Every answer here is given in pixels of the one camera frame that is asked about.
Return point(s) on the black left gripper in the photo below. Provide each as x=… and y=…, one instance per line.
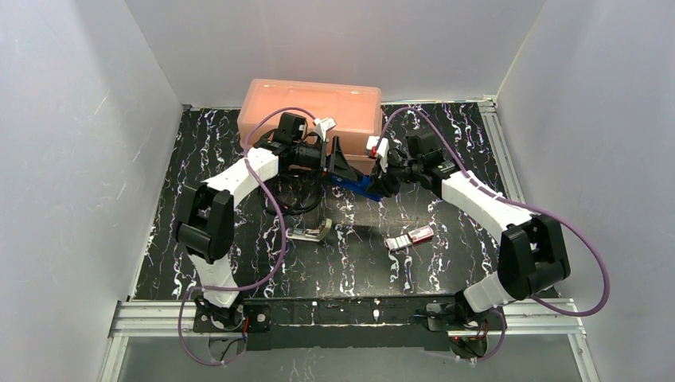
x=329, y=160

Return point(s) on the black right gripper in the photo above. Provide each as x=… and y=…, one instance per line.
x=399, y=166

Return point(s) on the red white staple box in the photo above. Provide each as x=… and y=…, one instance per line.
x=409, y=239

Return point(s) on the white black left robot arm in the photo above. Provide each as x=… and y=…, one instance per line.
x=205, y=216

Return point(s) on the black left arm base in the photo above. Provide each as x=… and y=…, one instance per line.
x=240, y=318

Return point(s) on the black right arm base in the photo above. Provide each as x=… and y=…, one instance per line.
x=449, y=316

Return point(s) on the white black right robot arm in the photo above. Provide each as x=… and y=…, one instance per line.
x=532, y=254

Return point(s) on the pink translucent plastic storage box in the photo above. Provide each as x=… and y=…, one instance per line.
x=355, y=109

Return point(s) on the black marble pattern mat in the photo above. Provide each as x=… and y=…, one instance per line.
x=352, y=260

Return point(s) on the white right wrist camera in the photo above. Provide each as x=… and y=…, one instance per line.
x=377, y=148

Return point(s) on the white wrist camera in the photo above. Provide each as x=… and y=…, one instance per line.
x=323, y=126
x=377, y=148

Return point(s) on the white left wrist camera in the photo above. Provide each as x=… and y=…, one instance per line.
x=323, y=126

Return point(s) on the aluminium right frame rail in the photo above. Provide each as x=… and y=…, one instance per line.
x=488, y=111

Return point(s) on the aluminium frame rail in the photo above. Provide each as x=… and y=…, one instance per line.
x=488, y=111
x=169, y=318

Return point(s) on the aluminium front frame rail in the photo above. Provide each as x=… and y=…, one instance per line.
x=169, y=318

